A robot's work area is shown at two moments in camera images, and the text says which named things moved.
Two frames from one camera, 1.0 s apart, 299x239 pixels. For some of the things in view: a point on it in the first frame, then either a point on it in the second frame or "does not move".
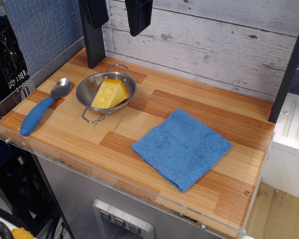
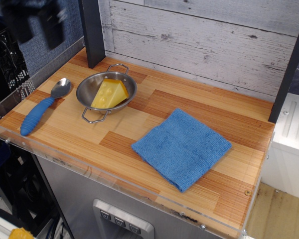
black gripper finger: [139, 12] → [53, 27]
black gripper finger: [98, 12] → [17, 17]
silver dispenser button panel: [111, 222] does not move
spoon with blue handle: [60, 88] does not move
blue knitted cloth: [181, 149] does not move
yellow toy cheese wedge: [111, 92] does not move
